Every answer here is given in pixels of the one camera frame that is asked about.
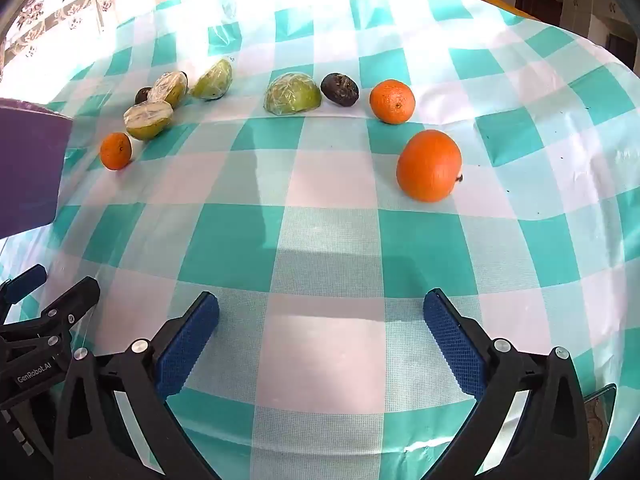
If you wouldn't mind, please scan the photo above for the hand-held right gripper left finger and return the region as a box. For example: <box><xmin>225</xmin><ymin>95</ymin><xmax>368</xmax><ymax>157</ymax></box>
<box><xmin>52</xmin><ymin>290</ymin><xmax>221</xmax><ymax>480</ymax></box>

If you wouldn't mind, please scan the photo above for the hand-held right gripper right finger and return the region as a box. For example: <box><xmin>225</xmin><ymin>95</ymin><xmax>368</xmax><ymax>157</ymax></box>
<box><xmin>422</xmin><ymin>288</ymin><xmax>588</xmax><ymax>480</ymax></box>

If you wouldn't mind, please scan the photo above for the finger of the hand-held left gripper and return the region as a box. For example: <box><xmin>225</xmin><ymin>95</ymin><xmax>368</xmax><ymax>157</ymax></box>
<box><xmin>0</xmin><ymin>276</ymin><xmax>101</xmax><ymax>346</ymax></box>
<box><xmin>0</xmin><ymin>264</ymin><xmax>48</xmax><ymax>318</ymax></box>

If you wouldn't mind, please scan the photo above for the purple cardboard box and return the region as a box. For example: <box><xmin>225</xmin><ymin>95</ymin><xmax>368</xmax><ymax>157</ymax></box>
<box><xmin>0</xmin><ymin>97</ymin><xmax>75</xmax><ymax>238</ymax></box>

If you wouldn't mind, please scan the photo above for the small orange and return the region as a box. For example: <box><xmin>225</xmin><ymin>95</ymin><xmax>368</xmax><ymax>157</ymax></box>
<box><xmin>100</xmin><ymin>132</ymin><xmax>133</xmax><ymax>171</ymax></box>

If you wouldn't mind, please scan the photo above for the large orange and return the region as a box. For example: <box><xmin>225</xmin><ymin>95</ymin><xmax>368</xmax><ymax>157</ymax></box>
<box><xmin>396</xmin><ymin>129</ymin><xmax>463</xmax><ymax>203</ymax></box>

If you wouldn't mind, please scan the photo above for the medium orange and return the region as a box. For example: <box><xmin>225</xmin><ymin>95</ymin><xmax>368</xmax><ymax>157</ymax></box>
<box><xmin>369</xmin><ymin>79</ymin><xmax>416</xmax><ymax>125</ymax></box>

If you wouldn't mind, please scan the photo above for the plastic-wrapped green fruit half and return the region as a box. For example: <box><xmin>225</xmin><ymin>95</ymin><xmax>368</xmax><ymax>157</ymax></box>
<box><xmin>190</xmin><ymin>58</ymin><xmax>234</xmax><ymax>101</ymax></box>
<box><xmin>147</xmin><ymin>71</ymin><xmax>189</xmax><ymax>110</ymax></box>
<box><xmin>124</xmin><ymin>101</ymin><xmax>174</xmax><ymax>141</ymax></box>
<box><xmin>263</xmin><ymin>72</ymin><xmax>322</xmax><ymax>115</ymax></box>

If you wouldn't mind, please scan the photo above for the dark wrinkled passion fruit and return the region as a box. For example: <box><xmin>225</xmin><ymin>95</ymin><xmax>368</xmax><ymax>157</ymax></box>
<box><xmin>320</xmin><ymin>73</ymin><xmax>360</xmax><ymax>107</ymax></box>

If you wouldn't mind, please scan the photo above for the dark smartphone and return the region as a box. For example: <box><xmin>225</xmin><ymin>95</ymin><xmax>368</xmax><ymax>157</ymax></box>
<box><xmin>582</xmin><ymin>384</ymin><xmax>619</xmax><ymax>471</ymax></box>

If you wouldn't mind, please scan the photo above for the teal checked tablecloth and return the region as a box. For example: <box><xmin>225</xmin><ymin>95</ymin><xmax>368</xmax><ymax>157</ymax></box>
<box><xmin>0</xmin><ymin>0</ymin><xmax>640</xmax><ymax>480</ymax></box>

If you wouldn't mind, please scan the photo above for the floral lace curtain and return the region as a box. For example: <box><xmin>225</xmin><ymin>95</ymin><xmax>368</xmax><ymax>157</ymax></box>
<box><xmin>7</xmin><ymin>0</ymin><xmax>117</xmax><ymax>58</ymax></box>

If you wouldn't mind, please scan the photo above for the yellow stool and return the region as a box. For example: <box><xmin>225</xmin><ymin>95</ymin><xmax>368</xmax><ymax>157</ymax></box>
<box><xmin>462</xmin><ymin>0</ymin><xmax>536</xmax><ymax>18</ymax></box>

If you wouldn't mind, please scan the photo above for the dark wooden cabinet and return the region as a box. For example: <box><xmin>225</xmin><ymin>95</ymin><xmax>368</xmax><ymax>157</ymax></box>
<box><xmin>515</xmin><ymin>0</ymin><xmax>637</xmax><ymax>68</ymax></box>

